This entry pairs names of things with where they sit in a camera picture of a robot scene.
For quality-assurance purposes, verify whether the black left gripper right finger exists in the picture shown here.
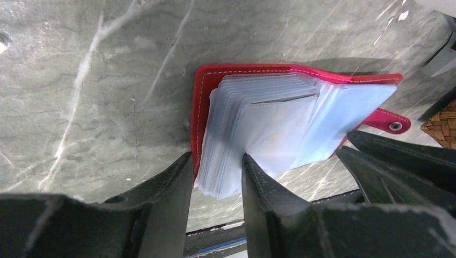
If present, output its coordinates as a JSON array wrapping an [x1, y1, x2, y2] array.
[[241, 154, 455, 257]]

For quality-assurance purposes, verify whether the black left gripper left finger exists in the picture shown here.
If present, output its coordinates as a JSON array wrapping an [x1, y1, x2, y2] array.
[[1, 152, 193, 257]]

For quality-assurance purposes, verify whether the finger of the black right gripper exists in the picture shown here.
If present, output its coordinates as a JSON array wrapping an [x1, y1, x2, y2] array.
[[336, 147, 455, 210], [347, 131, 455, 194]]

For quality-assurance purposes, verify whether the brown woven divided basket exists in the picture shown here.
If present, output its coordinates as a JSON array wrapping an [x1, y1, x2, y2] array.
[[421, 100, 455, 150]]

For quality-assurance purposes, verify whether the red card holder wallet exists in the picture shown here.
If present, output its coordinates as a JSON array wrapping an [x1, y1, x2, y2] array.
[[190, 64, 411, 199]]

